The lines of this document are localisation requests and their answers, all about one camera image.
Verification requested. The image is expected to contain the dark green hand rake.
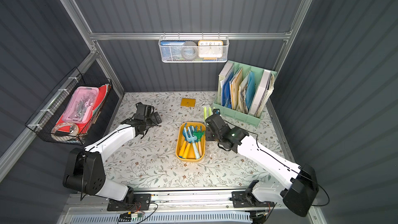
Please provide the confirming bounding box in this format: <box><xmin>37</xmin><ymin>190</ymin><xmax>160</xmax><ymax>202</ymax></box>
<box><xmin>193</xmin><ymin>126</ymin><xmax>204</xmax><ymax>157</ymax></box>

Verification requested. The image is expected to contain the light green hand rake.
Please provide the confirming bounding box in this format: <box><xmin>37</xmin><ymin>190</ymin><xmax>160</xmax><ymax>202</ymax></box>
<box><xmin>203</xmin><ymin>105</ymin><xmax>213</xmax><ymax>121</ymax></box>

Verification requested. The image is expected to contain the blue rake yellow handle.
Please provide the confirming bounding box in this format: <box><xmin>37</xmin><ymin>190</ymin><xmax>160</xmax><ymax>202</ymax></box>
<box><xmin>182</xmin><ymin>128</ymin><xmax>191</xmax><ymax>159</ymax></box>

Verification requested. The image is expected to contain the blue fork yellow handle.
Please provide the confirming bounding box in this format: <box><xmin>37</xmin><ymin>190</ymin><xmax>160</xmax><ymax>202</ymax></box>
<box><xmin>176</xmin><ymin>122</ymin><xmax>189</xmax><ymax>159</ymax></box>

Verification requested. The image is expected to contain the light blue hand rake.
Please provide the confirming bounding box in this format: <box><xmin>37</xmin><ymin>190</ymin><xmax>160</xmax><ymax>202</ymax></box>
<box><xmin>188</xmin><ymin>126</ymin><xmax>200</xmax><ymax>159</ymax></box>

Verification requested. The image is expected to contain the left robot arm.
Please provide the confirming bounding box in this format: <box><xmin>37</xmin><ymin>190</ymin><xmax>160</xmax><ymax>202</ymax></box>
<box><xmin>63</xmin><ymin>102</ymin><xmax>162</xmax><ymax>205</ymax></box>

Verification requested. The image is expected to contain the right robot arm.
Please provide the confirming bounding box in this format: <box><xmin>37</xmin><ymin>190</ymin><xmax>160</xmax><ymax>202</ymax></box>
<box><xmin>205</xmin><ymin>114</ymin><xmax>320</xmax><ymax>217</ymax></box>

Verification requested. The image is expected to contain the yellow storage box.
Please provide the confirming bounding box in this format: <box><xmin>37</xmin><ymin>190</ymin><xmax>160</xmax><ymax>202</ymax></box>
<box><xmin>176</xmin><ymin>122</ymin><xmax>206</xmax><ymax>162</ymax></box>

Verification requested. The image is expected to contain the blue box in basket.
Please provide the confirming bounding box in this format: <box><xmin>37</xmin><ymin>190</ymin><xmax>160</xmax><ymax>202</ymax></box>
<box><xmin>159</xmin><ymin>40</ymin><xmax>185</xmax><ymax>62</ymax></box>

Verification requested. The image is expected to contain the yellow wallet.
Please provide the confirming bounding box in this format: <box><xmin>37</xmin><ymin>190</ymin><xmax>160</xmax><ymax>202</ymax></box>
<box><xmin>180</xmin><ymin>98</ymin><xmax>196</xmax><ymax>107</ymax></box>

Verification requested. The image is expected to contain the green file organizer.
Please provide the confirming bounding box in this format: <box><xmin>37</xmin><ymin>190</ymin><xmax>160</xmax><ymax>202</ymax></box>
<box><xmin>212</xmin><ymin>61</ymin><xmax>265</xmax><ymax>127</ymax></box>

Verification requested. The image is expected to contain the blue folder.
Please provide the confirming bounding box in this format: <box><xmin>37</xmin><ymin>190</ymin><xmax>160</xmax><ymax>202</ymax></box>
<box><xmin>245</xmin><ymin>71</ymin><xmax>255</xmax><ymax>112</ymax></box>

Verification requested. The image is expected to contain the pink tool case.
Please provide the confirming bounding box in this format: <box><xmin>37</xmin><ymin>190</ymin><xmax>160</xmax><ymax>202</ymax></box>
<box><xmin>61</xmin><ymin>87</ymin><xmax>99</xmax><ymax>124</ymax></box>

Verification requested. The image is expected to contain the white binder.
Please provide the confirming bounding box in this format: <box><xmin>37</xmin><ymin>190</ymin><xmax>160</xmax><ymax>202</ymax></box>
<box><xmin>248</xmin><ymin>68</ymin><xmax>276</xmax><ymax>118</ymax></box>

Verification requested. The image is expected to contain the yellow alarm clock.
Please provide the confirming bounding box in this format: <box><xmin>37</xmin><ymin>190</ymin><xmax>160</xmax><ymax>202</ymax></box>
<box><xmin>198</xmin><ymin>40</ymin><xmax>224</xmax><ymax>60</ymax></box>

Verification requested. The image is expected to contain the grey tape roll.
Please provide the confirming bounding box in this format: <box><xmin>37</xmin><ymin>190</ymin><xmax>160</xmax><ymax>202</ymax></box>
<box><xmin>181</xmin><ymin>41</ymin><xmax>198</xmax><ymax>61</ymax></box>

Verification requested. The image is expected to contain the clear tape roll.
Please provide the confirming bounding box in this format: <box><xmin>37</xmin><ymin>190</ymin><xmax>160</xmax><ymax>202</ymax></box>
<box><xmin>51</xmin><ymin>122</ymin><xmax>79</xmax><ymax>136</ymax></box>

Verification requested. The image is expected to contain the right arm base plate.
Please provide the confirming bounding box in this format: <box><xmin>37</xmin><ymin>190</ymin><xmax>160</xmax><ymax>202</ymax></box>
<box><xmin>229</xmin><ymin>191</ymin><xmax>275</xmax><ymax>209</ymax></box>

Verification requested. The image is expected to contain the white wire hanging basket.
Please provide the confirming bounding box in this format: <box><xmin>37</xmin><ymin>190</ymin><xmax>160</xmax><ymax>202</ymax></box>
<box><xmin>158</xmin><ymin>35</ymin><xmax>230</xmax><ymax>63</ymax></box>

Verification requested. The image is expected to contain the black wire side basket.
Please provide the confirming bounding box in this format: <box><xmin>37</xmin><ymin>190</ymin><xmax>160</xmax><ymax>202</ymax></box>
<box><xmin>25</xmin><ymin>69</ymin><xmax>113</xmax><ymax>145</ymax></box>

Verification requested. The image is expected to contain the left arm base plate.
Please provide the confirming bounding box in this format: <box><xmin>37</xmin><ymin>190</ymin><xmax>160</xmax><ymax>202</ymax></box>
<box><xmin>107</xmin><ymin>194</ymin><xmax>152</xmax><ymax>212</ymax></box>

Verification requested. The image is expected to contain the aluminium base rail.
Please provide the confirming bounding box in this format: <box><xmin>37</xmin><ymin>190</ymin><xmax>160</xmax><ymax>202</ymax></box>
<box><xmin>55</xmin><ymin>188</ymin><xmax>327</xmax><ymax>224</ymax></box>

